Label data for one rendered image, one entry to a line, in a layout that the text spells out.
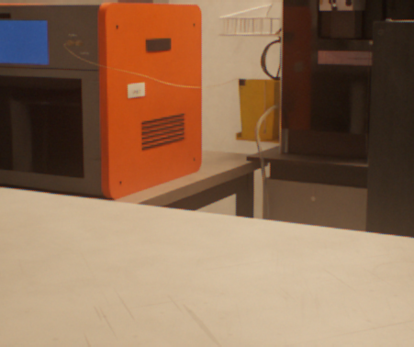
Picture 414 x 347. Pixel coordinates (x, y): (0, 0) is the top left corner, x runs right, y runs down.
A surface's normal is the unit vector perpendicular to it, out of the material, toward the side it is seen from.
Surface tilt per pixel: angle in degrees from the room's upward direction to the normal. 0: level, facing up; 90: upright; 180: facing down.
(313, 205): 90
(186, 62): 90
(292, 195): 90
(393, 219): 90
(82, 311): 0
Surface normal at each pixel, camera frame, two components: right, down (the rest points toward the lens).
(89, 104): -0.47, 0.16
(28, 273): 0.00, -0.98
